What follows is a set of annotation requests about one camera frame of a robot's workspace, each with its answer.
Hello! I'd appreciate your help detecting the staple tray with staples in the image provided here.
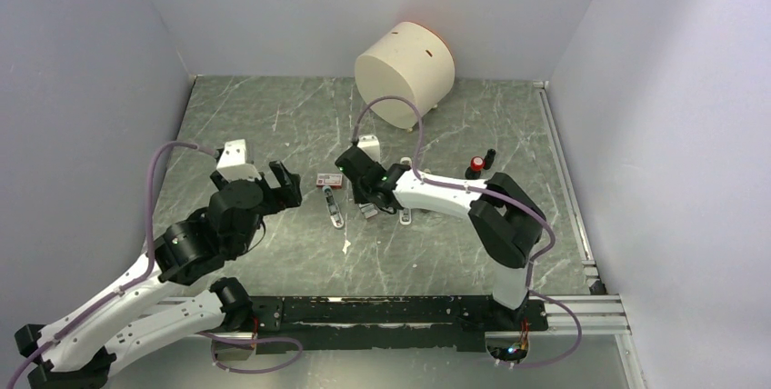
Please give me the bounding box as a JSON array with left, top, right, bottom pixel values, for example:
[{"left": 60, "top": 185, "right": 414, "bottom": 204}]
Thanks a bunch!
[{"left": 358, "top": 203, "right": 379, "bottom": 219}]

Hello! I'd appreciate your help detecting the white red staple box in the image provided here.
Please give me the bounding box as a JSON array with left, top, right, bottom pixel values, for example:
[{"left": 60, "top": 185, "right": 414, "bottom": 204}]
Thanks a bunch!
[{"left": 315, "top": 173, "right": 345, "bottom": 189}]

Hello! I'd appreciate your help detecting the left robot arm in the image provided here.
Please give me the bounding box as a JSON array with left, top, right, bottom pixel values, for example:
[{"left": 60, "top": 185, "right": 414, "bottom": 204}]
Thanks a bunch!
[{"left": 15, "top": 161, "right": 303, "bottom": 388}]

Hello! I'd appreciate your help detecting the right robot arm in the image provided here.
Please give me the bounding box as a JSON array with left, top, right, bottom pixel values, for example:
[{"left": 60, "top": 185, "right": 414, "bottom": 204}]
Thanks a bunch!
[{"left": 335, "top": 145, "right": 547, "bottom": 329}]

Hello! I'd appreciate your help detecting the red black stamp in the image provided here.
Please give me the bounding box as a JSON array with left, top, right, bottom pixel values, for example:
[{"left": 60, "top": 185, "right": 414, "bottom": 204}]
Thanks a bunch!
[{"left": 465, "top": 156, "right": 485, "bottom": 180}]

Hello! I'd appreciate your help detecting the small black cylinder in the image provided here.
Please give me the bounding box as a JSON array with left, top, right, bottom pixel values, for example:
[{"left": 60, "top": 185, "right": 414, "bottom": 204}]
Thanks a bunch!
[{"left": 483, "top": 148, "right": 497, "bottom": 170}]

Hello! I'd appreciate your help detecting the cream cylindrical stool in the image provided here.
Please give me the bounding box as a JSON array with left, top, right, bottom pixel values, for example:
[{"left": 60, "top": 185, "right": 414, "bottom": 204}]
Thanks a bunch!
[{"left": 354, "top": 22, "right": 456, "bottom": 129}]

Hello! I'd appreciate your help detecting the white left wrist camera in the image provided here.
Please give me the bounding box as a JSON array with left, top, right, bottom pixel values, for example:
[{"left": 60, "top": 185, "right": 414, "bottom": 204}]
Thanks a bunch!
[{"left": 216, "top": 139, "right": 261, "bottom": 183}]

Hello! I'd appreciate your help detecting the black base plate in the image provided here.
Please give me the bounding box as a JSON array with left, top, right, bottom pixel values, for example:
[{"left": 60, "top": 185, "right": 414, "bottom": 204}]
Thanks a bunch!
[{"left": 237, "top": 294, "right": 549, "bottom": 353}]

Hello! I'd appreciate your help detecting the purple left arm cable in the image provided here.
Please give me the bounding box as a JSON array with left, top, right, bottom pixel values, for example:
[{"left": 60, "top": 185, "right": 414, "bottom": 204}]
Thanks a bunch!
[{"left": 5, "top": 141, "right": 305, "bottom": 389}]

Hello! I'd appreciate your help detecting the aluminium rail frame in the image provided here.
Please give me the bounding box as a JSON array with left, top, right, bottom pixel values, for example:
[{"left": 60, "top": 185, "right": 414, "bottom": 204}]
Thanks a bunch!
[{"left": 81, "top": 75, "right": 648, "bottom": 389}]

